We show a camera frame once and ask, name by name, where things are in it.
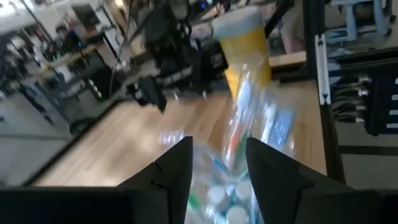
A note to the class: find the black labelled control box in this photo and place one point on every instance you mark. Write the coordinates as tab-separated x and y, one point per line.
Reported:
379	102

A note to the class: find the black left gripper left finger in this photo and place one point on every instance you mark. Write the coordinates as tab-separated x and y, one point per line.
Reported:
109	205

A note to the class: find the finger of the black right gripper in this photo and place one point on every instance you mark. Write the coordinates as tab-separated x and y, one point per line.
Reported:
214	62
149	91

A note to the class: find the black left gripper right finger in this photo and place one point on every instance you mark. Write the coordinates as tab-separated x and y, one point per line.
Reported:
311	205

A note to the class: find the blue toothbrush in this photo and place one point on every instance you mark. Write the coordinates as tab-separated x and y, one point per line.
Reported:
245	90
219	163

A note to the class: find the silver aluminium extrusion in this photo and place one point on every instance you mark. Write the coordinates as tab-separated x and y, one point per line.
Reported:
322	68

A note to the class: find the grey metal table frame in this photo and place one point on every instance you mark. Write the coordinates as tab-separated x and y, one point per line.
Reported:
351	18

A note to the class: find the orange toothbrush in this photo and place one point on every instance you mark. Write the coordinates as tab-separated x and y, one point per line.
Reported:
236	140

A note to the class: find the yellow white wipes canister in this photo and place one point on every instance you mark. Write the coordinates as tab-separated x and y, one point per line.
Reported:
245	46

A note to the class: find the teal tube white cap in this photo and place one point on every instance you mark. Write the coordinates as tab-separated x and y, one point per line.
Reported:
237	215
217	194
244	189

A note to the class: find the clear acrylic organizer box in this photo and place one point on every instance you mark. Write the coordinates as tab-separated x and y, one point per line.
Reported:
264	102

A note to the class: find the black aluminium table frame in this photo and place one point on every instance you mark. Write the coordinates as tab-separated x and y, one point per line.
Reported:
329	140

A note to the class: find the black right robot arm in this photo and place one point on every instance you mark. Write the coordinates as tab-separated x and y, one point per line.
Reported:
161	21

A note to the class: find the green toothbrush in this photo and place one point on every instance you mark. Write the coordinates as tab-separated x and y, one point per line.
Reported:
194	200

